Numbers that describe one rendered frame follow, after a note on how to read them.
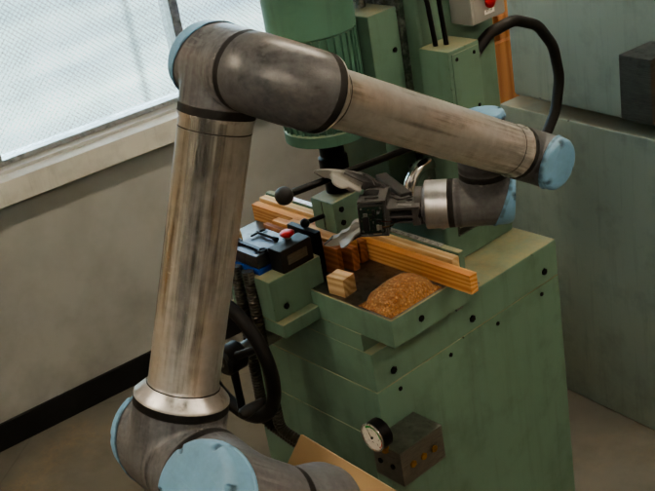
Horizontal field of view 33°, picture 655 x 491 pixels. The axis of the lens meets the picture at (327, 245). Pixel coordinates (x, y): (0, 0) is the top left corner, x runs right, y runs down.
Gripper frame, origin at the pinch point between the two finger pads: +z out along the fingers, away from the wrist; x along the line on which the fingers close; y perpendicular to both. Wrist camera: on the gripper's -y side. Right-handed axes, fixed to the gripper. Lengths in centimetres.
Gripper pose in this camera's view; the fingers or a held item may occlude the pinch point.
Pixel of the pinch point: (318, 207)
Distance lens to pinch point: 211.9
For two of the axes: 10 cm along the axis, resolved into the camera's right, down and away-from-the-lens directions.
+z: -9.8, 0.5, 1.8
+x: 1.3, 9.0, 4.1
